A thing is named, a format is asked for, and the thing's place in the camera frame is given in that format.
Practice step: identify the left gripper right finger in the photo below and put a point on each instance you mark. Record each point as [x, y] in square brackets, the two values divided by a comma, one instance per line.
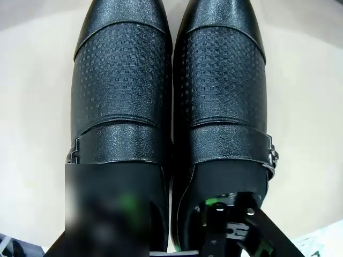
[217, 230]

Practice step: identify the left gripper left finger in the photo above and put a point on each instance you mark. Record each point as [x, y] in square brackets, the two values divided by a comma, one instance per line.
[107, 235]

